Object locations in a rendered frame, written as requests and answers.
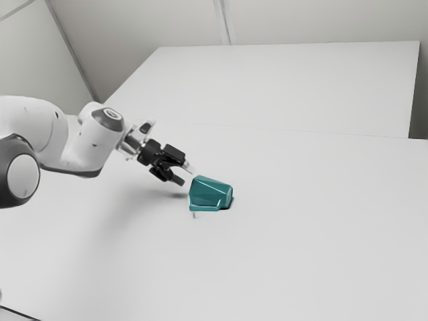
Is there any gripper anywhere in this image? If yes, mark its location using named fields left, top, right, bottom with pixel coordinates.
left=136, top=138, right=195, bottom=187

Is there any teal faceted mug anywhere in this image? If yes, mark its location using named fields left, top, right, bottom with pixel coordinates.
left=188, top=175, right=234, bottom=212

